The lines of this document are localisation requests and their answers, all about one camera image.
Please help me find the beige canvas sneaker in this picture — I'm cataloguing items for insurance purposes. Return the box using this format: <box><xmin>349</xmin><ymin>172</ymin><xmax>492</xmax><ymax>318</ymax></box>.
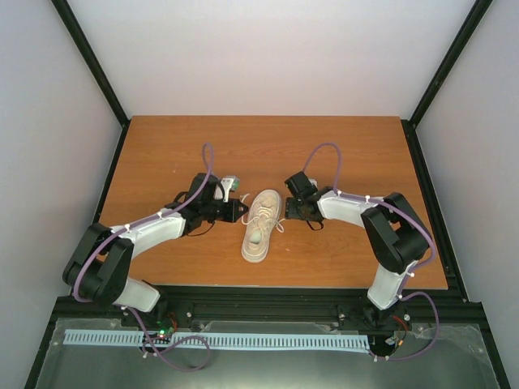
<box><xmin>241</xmin><ymin>189</ymin><xmax>282</xmax><ymax>263</ymax></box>

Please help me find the right black frame post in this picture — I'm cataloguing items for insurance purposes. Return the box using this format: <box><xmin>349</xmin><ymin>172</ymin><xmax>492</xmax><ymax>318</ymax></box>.
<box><xmin>408</xmin><ymin>0</ymin><xmax>494</xmax><ymax>129</ymax></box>

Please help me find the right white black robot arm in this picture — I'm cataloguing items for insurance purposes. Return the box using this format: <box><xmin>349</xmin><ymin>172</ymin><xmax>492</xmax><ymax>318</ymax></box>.
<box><xmin>285</xmin><ymin>171</ymin><xmax>436</xmax><ymax>310</ymax></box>

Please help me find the green lit circuit board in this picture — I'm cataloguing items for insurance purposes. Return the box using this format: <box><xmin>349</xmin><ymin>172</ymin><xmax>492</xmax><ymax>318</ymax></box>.
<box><xmin>148</xmin><ymin>313</ymin><xmax>178</xmax><ymax>344</ymax></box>

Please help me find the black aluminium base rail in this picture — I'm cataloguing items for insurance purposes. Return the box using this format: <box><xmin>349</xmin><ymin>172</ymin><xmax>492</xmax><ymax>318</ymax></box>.
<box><xmin>48</xmin><ymin>283</ymin><xmax>487</xmax><ymax>337</ymax></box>

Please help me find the left black frame post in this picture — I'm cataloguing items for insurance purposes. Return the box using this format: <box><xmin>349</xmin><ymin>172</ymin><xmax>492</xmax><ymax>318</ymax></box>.
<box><xmin>51</xmin><ymin>0</ymin><xmax>131</xmax><ymax>129</ymax></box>

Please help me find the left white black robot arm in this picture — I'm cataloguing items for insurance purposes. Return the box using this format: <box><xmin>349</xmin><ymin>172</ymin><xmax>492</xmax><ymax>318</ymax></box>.
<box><xmin>62</xmin><ymin>173</ymin><xmax>248</xmax><ymax>327</ymax></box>

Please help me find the light blue cable duct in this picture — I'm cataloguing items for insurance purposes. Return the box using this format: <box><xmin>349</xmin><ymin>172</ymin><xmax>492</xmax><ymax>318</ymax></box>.
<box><xmin>62</xmin><ymin>329</ymin><xmax>370</xmax><ymax>353</ymax></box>

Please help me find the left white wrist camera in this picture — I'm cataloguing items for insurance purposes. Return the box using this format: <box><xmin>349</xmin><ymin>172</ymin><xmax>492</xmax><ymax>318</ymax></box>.
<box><xmin>214</xmin><ymin>176</ymin><xmax>240</xmax><ymax>203</ymax></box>

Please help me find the black frame post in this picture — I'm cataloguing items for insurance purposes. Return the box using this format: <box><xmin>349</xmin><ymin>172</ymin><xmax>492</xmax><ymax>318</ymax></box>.
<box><xmin>408</xmin><ymin>0</ymin><xmax>494</xmax><ymax>129</ymax></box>
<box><xmin>51</xmin><ymin>0</ymin><xmax>131</xmax><ymax>129</ymax></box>

